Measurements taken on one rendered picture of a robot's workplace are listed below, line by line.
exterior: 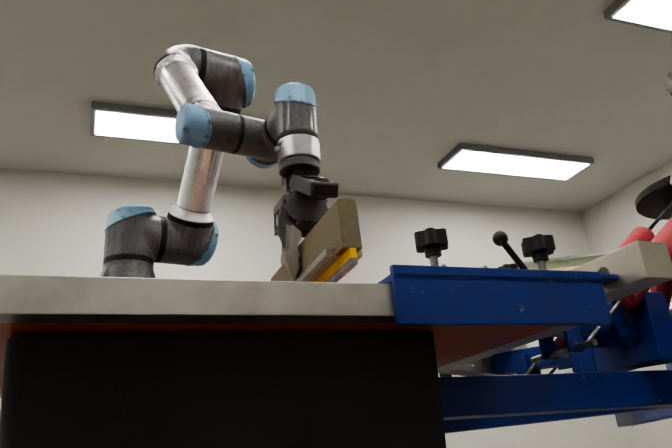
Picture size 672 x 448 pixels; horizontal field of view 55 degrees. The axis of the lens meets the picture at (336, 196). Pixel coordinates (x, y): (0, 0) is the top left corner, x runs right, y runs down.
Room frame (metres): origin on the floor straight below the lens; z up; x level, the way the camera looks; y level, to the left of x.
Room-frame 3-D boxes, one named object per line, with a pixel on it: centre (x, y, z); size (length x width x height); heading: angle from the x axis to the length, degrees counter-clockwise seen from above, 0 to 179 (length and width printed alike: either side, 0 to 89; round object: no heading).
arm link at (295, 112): (1.02, 0.06, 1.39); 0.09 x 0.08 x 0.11; 33
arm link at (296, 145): (1.01, 0.06, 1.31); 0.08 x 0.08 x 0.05
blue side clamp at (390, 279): (0.79, -0.19, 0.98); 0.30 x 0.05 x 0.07; 112
